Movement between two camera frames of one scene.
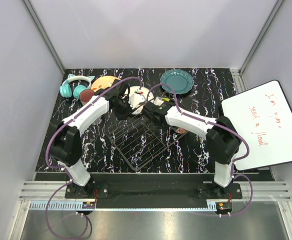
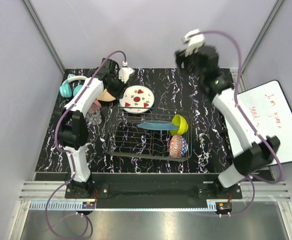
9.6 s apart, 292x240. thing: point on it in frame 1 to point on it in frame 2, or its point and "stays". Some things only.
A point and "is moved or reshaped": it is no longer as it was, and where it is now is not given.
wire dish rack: x=140 y=141 is moved or reshaped
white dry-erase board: x=265 y=114 stays
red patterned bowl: x=181 y=130 to x=178 y=146
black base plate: x=152 y=187 stays
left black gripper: x=123 y=116 to x=118 y=93
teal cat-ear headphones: x=65 y=88 stays
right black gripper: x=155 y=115 to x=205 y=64
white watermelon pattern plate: x=138 y=109 stays
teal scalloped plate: x=181 y=81 to x=158 y=125
